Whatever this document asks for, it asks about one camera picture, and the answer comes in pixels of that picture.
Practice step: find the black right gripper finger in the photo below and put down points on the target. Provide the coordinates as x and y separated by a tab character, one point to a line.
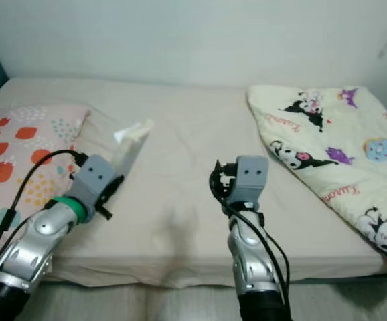
215	179

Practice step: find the white paper trash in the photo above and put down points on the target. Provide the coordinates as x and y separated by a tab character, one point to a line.
134	144

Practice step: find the cream cartoon print blanket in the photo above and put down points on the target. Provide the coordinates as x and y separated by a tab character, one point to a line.
334	130

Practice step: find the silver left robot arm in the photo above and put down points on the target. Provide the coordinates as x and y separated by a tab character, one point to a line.
39	247

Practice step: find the pink pillow with orange spots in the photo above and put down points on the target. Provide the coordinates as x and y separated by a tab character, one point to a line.
13	154

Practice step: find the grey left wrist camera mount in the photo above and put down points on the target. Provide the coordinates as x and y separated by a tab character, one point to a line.
93	179

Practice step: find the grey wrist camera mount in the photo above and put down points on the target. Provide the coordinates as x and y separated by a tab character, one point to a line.
252	175
93	179

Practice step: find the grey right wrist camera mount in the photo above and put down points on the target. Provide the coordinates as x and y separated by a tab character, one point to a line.
252	175

